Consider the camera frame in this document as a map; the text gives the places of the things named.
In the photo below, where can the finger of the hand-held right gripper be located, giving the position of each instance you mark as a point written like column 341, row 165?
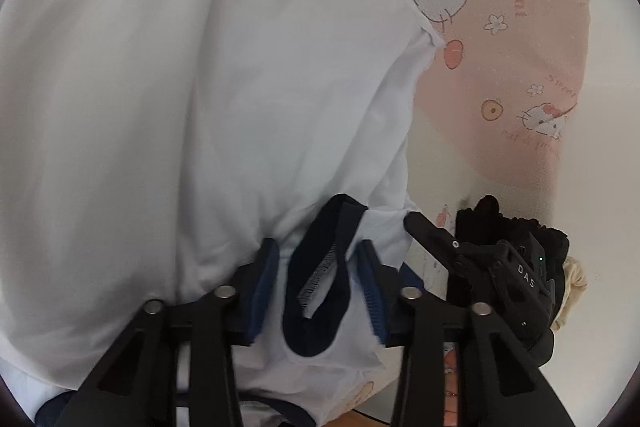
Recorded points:
column 411, row 281
column 435, row 239

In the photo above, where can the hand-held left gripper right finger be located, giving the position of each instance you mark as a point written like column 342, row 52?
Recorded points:
column 372, row 307

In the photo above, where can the cat print blanket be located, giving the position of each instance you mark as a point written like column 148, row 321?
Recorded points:
column 500, row 57

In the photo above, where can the cream cloth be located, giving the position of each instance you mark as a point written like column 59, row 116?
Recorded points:
column 575, row 277

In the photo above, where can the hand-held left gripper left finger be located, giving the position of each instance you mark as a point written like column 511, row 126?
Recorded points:
column 260, row 297

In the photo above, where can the black cloth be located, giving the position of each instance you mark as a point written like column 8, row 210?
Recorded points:
column 480, row 217

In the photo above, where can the white shirt navy trim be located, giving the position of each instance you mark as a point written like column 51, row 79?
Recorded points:
column 200, row 82

